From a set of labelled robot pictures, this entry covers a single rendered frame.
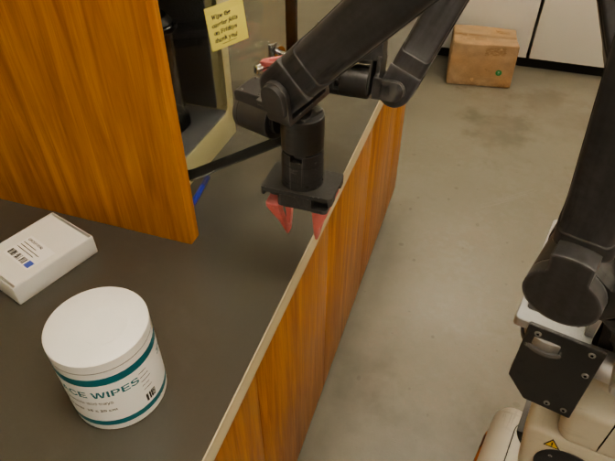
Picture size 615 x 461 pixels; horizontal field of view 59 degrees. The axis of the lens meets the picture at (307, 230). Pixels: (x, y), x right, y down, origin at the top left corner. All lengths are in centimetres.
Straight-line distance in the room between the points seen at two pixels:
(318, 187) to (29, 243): 56
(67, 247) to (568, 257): 81
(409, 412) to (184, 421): 121
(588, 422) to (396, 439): 98
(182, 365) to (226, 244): 27
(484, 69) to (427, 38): 285
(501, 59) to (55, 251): 315
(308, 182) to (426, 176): 216
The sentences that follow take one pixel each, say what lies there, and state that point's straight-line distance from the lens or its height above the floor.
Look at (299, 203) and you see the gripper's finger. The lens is 74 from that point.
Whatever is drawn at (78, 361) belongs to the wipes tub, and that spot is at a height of 109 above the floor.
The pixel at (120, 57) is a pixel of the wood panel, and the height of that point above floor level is 130.
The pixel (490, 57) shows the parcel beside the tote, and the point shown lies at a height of 21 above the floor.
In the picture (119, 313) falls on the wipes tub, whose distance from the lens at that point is 75.
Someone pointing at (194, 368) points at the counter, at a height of 94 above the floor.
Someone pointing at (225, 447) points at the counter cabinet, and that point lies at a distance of 96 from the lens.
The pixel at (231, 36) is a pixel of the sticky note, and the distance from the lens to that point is 103.
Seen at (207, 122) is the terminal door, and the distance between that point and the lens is 107.
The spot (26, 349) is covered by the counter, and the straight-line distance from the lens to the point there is 96.
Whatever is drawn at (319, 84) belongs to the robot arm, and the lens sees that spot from 60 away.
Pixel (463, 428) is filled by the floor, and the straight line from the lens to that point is 193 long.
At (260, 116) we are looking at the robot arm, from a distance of 72.
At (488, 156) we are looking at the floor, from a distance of 311.
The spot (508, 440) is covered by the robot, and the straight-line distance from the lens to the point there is 162.
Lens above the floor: 163
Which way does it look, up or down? 41 degrees down
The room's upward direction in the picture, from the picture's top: straight up
